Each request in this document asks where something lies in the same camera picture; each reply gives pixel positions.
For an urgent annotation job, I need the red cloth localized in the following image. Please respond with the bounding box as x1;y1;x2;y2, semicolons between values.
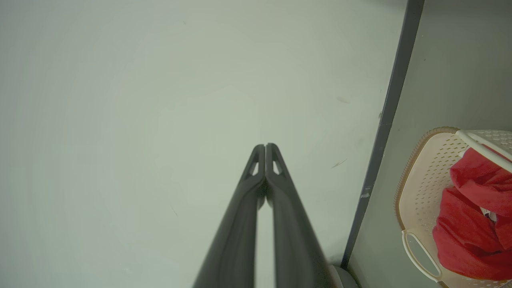
432;187;512;280
450;147;512;218

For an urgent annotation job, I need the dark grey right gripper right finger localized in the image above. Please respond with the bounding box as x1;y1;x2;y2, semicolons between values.
265;143;336;288

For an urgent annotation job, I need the cream perforated laundry basket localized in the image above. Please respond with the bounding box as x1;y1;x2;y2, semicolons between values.
394;127;512;288

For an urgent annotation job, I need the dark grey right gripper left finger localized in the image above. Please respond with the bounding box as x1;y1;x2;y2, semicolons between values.
193;144;266;288

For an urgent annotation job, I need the black baseboard strip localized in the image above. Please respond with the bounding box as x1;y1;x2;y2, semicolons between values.
341;0;425;269

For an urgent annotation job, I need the white cloth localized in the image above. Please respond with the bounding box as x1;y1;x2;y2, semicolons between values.
480;207;499;223

